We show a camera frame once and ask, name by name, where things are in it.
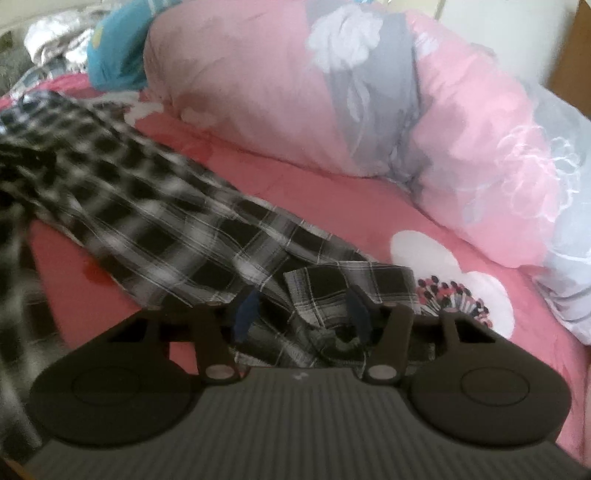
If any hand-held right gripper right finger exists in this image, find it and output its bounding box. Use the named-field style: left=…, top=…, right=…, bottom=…
left=348, top=286, right=497, bottom=384

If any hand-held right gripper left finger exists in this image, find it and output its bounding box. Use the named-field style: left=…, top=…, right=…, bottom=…
left=108, top=288, right=260, bottom=384

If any black white plaid shirt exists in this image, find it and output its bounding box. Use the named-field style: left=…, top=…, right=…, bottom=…
left=0, top=90, right=423, bottom=462

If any pink floral bedsheet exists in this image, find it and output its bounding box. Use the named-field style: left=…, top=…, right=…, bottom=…
left=0, top=74, right=591, bottom=462

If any pink grey floral duvet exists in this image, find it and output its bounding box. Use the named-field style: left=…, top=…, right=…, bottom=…
left=142, top=0, right=591, bottom=346

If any blue cushion with yellow dot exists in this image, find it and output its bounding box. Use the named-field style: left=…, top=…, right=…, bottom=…
left=87, top=0, right=158, bottom=92

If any patchwork lace-edged quilt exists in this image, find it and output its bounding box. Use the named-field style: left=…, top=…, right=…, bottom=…
left=17, top=59, right=90, bottom=89

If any brown wooden door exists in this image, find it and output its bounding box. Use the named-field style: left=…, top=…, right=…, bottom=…
left=547, top=6, right=591, bottom=118

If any white fluffy blanket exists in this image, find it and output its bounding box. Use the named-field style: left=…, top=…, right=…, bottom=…
left=23, top=8, right=101, bottom=70

